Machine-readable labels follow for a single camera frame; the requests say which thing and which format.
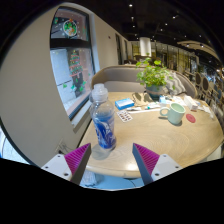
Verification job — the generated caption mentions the white round column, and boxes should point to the white round column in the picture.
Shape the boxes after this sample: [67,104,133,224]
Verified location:
[139,36,153,58]

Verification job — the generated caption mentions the grey curved sofa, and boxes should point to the grey curved sofa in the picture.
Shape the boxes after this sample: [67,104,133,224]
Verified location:
[90,64,198,99]

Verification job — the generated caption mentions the clear blue-labelled water bottle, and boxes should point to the clear blue-labelled water bottle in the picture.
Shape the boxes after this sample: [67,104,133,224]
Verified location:
[89,83,118,151]

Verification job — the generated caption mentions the white ointment tube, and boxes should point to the white ointment tube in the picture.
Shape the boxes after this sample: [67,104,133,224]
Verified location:
[126,105,162,113]

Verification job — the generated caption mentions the group of round-backed chairs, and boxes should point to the group of round-backed chairs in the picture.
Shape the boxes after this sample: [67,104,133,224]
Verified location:
[194,71,224,111]

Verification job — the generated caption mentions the window with festive decals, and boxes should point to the window with festive decals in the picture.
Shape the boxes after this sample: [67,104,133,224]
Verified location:
[49,6,98,120]

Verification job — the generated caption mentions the green potted plant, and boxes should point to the green potted plant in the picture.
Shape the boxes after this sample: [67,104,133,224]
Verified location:
[134,57,176,101]

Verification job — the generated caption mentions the grey white chevron pillow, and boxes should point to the grey white chevron pillow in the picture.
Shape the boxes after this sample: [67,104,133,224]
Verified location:
[166,69,188,96]

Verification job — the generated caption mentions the small blue white box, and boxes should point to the small blue white box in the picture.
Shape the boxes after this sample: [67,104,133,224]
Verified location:
[114,97,136,111]

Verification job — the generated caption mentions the flat round red coaster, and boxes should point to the flat round red coaster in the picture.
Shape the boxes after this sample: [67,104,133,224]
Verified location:
[185,113,197,124]

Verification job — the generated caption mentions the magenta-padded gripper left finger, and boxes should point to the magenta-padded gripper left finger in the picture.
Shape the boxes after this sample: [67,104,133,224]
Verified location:
[41,143,92,186]

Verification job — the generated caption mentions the pill blister pack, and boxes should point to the pill blister pack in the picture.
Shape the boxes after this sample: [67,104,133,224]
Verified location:
[116,109,134,123]

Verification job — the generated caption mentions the group of ceiling spotlights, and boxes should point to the group of ceiling spotlights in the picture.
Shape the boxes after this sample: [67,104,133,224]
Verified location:
[128,2,205,48]

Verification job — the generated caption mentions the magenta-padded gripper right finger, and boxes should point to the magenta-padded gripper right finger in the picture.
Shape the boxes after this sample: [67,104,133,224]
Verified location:
[132,143,183,186]

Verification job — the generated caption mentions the pale green ceramic mug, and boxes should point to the pale green ceramic mug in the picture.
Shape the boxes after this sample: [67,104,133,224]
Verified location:
[159,102,187,126]

